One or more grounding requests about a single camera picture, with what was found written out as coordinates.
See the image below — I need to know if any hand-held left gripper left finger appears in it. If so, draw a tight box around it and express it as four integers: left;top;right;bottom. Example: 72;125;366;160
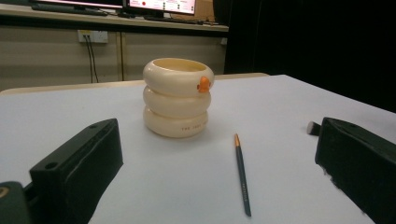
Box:
29;118;124;224

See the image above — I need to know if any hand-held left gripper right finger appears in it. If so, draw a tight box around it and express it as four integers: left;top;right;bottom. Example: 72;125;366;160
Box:
315;117;396;224

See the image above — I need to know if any cream ringed pen holder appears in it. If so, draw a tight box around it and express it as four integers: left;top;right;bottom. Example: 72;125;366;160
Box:
142;57;216;139

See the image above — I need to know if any dark green pencil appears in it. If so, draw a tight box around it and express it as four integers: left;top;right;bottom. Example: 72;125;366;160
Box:
233;133;252;217

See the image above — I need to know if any light wooden table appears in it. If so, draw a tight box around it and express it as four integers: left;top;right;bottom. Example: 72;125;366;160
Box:
0;72;269;96

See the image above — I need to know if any white table cover sheet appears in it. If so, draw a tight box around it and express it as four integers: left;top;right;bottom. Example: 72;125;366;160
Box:
0;74;396;224

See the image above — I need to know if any black curtain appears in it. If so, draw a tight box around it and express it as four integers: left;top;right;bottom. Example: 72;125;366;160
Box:
213;0;396;114

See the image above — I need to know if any long background desk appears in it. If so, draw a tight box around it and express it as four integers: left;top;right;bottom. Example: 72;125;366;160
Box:
0;3;230;34

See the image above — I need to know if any black keyboard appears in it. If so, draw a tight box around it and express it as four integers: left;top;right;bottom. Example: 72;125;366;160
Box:
144;15;205;26
31;3;108;17

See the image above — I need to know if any computer monitor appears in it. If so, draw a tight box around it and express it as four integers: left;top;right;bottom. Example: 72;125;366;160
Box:
31;0;125;9
126;0;197;16

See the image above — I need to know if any cardboard box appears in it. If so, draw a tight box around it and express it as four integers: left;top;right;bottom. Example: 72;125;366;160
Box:
170;0;217;23

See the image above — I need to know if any black power cable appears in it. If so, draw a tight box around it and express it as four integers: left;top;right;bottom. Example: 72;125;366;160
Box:
84;35;94;84
88;35;100;84

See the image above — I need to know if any white wall socket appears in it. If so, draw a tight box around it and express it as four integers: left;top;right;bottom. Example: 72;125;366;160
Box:
77;29;109;44

